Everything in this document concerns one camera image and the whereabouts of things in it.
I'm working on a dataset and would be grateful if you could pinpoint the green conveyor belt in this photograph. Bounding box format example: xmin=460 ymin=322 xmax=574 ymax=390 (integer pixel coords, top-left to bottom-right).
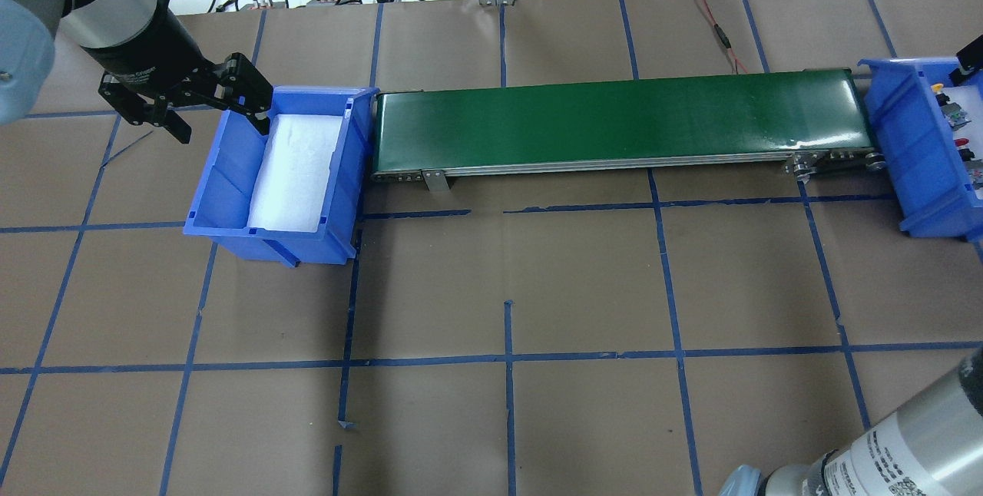
xmin=372 ymin=69 xmax=887 ymax=190

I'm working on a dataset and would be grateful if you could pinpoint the blue destination bin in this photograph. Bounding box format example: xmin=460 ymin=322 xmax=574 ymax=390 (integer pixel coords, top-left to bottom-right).
xmin=858 ymin=58 xmax=982 ymax=242

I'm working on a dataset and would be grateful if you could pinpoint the yellow mushroom push button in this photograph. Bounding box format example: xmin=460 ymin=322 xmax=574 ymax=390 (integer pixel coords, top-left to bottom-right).
xmin=931 ymin=83 xmax=971 ymax=132

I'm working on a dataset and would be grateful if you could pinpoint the blue source bin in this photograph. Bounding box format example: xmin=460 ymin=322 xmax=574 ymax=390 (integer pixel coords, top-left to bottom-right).
xmin=183 ymin=84 xmax=378 ymax=266

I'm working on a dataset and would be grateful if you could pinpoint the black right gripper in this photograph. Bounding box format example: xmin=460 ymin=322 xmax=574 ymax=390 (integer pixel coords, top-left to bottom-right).
xmin=954 ymin=35 xmax=983 ymax=86

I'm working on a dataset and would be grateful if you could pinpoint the red mushroom push button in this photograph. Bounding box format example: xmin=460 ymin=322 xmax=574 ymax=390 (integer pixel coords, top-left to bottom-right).
xmin=954 ymin=137 xmax=982 ymax=191

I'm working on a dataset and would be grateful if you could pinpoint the white foam pad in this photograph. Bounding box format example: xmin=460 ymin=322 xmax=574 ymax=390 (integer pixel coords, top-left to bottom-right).
xmin=247 ymin=114 xmax=342 ymax=233

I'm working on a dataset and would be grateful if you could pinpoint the white foam pad destination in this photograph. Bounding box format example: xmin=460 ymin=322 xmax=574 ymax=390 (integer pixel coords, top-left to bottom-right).
xmin=944 ymin=84 xmax=982 ymax=199

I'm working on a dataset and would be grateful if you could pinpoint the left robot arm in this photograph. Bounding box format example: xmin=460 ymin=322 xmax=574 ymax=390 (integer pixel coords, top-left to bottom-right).
xmin=1 ymin=0 xmax=273 ymax=144

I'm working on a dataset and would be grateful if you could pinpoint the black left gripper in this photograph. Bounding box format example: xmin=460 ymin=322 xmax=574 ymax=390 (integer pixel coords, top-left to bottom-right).
xmin=96 ymin=12 xmax=273 ymax=145

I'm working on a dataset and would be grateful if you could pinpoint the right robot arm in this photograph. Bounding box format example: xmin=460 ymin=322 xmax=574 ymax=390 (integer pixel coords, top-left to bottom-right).
xmin=722 ymin=38 xmax=982 ymax=495

